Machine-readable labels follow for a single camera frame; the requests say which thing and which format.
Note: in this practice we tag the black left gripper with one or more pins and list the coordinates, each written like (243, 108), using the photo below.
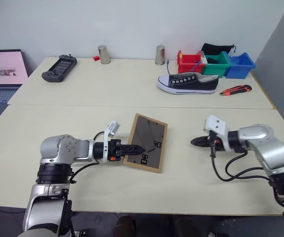
(115, 150)

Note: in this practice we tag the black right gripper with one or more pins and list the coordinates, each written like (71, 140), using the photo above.
(218, 143)

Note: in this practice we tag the wooden picture frame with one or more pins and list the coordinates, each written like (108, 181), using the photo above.
(144, 138)

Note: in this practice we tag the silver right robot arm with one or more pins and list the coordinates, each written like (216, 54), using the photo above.
(270, 145)

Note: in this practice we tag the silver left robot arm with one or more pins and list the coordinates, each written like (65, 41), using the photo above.
(58, 150)

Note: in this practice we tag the black canvas sneaker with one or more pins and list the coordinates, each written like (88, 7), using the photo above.
(193, 85)

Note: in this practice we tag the orange black utility knife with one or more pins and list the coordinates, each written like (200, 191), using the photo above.
(238, 89)

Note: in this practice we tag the green plastic bin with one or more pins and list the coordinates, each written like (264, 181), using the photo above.
(216, 70)

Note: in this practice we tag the red plastic bin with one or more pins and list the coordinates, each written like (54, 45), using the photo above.
(188, 65)

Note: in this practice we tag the blue plastic bin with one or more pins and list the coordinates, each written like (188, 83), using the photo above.
(240, 70)

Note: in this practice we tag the steel cup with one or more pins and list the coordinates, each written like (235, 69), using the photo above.
(104, 55)
(160, 55)

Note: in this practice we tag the small red block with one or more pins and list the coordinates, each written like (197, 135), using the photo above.
(96, 58)

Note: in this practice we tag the black handheld game console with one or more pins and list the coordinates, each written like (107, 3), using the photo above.
(58, 69)

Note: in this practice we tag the open laptop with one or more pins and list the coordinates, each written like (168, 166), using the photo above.
(1, 74)

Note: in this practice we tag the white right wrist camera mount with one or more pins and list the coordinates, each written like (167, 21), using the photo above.
(216, 124)

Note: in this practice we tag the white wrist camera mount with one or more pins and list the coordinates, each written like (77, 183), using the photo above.
(216, 124)
(112, 128)

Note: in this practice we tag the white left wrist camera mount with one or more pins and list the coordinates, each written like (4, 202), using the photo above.
(112, 128)

